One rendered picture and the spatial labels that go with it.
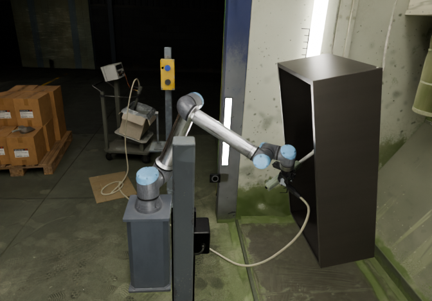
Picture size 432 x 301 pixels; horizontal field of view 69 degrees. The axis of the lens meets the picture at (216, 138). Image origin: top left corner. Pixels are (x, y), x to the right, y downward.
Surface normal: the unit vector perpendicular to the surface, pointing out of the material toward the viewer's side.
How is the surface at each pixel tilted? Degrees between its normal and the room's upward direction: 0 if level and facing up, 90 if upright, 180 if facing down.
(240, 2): 90
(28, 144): 90
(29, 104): 90
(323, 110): 90
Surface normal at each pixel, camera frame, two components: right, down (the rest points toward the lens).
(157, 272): 0.09, 0.36
